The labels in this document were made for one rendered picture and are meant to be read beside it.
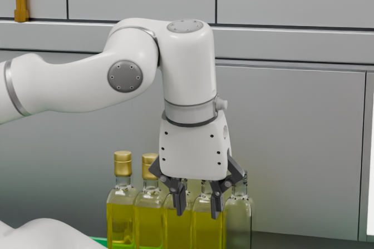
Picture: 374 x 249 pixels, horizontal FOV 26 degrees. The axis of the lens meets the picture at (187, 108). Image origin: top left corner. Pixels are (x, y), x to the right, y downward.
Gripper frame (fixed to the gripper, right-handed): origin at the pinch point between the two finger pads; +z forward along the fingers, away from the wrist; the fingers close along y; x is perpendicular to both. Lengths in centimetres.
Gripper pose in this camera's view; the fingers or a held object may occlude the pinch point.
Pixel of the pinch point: (198, 202)
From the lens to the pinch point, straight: 123.3
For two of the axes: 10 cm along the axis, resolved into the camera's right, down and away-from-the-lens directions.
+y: -9.7, -0.6, 2.5
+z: 0.7, 8.9, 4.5
